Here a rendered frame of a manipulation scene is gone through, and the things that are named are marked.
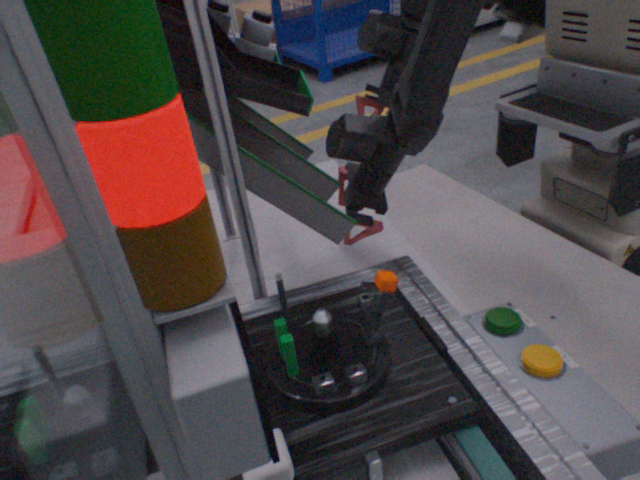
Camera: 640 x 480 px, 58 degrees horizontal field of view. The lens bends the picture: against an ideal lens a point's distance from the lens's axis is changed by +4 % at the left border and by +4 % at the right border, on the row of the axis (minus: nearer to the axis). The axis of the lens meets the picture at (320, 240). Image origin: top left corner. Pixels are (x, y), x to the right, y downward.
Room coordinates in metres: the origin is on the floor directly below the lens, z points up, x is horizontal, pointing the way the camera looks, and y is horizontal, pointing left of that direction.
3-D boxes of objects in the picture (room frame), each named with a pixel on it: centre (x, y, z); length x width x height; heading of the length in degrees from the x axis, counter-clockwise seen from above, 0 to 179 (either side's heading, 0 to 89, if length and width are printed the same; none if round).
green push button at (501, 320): (0.50, -0.20, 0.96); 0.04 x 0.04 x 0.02
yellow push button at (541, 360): (0.43, -0.22, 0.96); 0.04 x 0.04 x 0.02
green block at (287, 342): (0.44, 0.05, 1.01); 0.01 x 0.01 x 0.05; 14
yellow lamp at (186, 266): (0.25, 0.08, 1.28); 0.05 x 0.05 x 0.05
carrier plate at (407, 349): (0.46, 0.01, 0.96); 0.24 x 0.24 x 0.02; 14
